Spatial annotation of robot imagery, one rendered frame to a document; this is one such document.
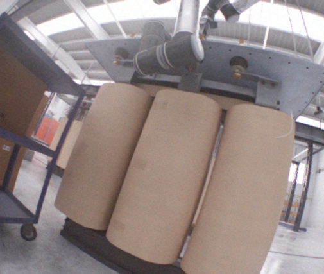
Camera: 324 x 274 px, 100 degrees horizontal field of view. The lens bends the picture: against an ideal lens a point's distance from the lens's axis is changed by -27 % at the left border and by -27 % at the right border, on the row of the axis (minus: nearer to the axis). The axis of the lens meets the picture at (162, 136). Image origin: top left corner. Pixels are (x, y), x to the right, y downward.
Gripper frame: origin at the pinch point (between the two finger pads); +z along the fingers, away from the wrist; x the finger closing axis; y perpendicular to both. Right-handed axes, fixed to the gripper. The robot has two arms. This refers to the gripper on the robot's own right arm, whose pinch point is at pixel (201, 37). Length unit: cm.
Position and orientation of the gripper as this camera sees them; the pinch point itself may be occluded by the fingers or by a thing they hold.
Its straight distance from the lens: 131.0
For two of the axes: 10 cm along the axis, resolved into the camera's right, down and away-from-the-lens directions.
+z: -3.2, 9.2, -2.4
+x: -3.0, -3.4, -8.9
